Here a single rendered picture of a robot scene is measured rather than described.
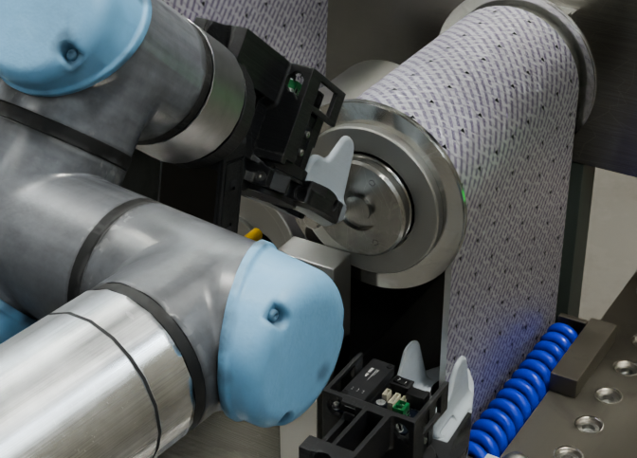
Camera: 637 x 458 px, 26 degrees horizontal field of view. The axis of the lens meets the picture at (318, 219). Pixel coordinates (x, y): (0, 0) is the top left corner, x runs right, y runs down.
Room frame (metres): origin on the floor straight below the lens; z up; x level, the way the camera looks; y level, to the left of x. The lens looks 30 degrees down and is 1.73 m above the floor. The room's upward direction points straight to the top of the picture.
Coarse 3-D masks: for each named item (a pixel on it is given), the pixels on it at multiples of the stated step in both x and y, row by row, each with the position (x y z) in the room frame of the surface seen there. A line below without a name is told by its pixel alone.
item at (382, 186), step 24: (360, 168) 0.84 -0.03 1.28; (384, 168) 0.84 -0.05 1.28; (360, 192) 0.85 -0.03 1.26; (384, 192) 0.83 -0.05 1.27; (408, 192) 0.84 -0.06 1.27; (360, 216) 0.84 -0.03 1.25; (384, 216) 0.83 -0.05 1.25; (408, 216) 0.83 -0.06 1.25; (336, 240) 0.85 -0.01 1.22; (360, 240) 0.84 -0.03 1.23; (384, 240) 0.83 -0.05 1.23
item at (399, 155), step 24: (360, 144) 0.86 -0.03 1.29; (384, 144) 0.85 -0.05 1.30; (408, 144) 0.85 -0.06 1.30; (408, 168) 0.84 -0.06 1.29; (432, 192) 0.83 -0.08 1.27; (432, 216) 0.83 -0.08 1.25; (408, 240) 0.84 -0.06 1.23; (432, 240) 0.83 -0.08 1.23; (360, 264) 0.86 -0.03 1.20; (384, 264) 0.85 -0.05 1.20; (408, 264) 0.84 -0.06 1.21
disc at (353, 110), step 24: (360, 120) 0.86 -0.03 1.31; (384, 120) 0.86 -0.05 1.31; (408, 120) 0.85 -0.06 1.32; (432, 144) 0.84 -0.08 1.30; (432, 168) 0.84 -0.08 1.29; (456, 192) 0.83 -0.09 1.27; (456, 216) 0.83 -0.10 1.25; (312, 240) 0.88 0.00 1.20; (456, 240) 0.83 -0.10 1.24; (432, 264) 0.83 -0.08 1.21
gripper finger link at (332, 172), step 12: (336, 144) 0.82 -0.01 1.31; (348, 144) 0.82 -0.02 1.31; (312, 156) 0.79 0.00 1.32; (336, 156) 0.81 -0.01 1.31; (348, 156) 0.82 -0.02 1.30; (312, 168) 0.78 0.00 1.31; (324, 168) 0.80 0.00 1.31; (336, 168) 0.81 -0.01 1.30; (348, 168) 0.82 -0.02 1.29; (312, 180) 0.78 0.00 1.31; (324, 180) 0.80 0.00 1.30; (336, 180) 0.81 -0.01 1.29; (336, 192) 0.81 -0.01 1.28; (312, 216) 0.79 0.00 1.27
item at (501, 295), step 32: (544, 192) 0.99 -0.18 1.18; (512, 224) 0.93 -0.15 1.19; (544, 224) 0.99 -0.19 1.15; (480, 256) 0.88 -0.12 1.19; (512, 256) 0.93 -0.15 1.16; (544, 256) 1.00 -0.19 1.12; (448, 288) 0.83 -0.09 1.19; (480, 288) 0.88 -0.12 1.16; (512, 288) 0.94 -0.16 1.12; (544, 288) 1.01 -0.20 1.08; (448, 320) 0.83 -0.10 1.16; (480, 320) 0.89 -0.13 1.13; (512, 320) 0.94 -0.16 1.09; (544, 320) 1.01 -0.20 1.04; (448, 352) 0.84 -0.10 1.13; (480, 352) 0.89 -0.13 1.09; (512, 352) 0.95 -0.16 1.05; (480, 384) 0.89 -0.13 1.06
